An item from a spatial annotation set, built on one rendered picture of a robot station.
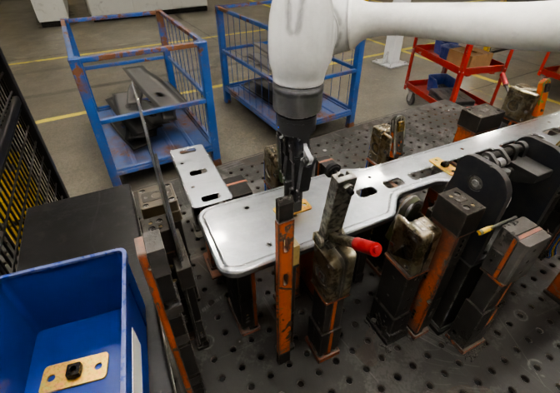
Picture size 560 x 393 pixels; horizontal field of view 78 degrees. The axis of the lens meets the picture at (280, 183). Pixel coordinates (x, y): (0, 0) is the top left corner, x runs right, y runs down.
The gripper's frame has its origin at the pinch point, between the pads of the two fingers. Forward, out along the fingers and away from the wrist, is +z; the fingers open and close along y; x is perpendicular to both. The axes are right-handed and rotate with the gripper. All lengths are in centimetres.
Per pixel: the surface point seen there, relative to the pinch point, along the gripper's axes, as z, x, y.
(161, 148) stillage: 91, 11, 193
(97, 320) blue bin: 2.6, 40.7, -12.3
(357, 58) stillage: 40, -156, 183
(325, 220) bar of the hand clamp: -6.1, 1.5, -15.1
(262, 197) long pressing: 5.6, 3.8, 8.7
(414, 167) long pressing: 5.1, -39.1, 2.9
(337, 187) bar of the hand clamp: -14.8, 1.6, -17.2
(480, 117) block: 2, -76, 13
